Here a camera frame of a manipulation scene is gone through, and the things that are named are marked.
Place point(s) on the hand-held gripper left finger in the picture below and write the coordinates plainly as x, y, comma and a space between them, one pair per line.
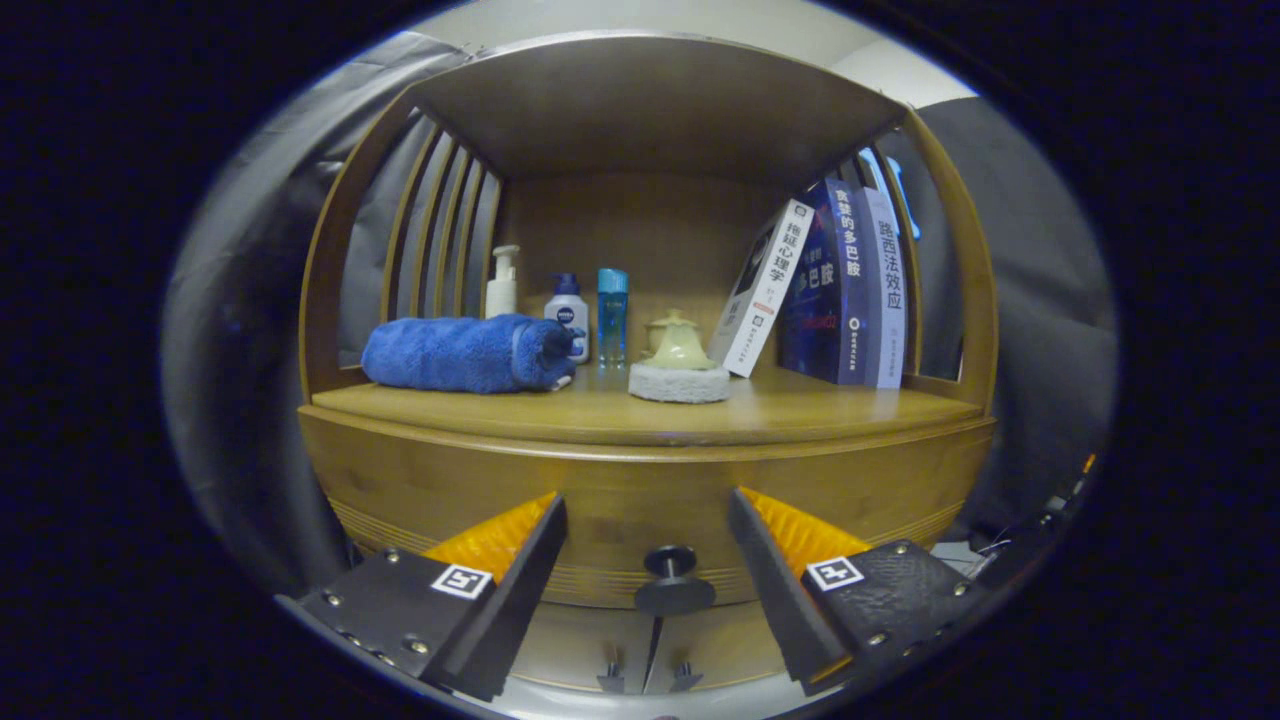
520, 590

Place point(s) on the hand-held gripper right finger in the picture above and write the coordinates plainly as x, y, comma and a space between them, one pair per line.
775, 590

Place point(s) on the wooden cabinet door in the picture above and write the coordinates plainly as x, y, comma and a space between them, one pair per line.
725, 640
580, 645

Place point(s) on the wooden countertop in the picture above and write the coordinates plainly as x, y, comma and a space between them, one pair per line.
800, 410

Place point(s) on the wooden cabinet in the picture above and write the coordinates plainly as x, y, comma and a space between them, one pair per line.
650, 100

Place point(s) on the blue rolled towel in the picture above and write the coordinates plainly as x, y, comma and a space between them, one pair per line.
460, 355

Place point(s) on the beige lidded teacup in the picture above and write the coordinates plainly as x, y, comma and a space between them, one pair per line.
655, 335

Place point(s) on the white bottle blue cap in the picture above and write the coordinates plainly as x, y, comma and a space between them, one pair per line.
567, 310

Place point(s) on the clear blue bottle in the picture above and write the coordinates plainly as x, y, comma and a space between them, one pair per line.
612, 315

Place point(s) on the white book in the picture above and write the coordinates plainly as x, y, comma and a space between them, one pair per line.
765, 290

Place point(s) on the white pump bottle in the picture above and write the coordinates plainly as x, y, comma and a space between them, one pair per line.
502, 290

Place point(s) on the dark blue book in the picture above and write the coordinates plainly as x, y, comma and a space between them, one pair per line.
830, 290

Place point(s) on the black equipment with orange part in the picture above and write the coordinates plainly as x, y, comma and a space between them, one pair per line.
1065, 495

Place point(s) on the light blue book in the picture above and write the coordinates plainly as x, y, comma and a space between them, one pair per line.
890, 290

